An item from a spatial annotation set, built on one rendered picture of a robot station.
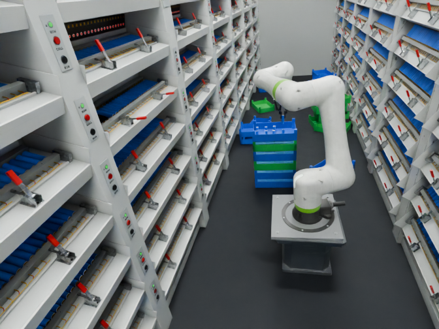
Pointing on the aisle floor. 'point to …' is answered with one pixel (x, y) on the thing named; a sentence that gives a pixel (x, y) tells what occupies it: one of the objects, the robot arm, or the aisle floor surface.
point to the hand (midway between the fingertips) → (283, 113)
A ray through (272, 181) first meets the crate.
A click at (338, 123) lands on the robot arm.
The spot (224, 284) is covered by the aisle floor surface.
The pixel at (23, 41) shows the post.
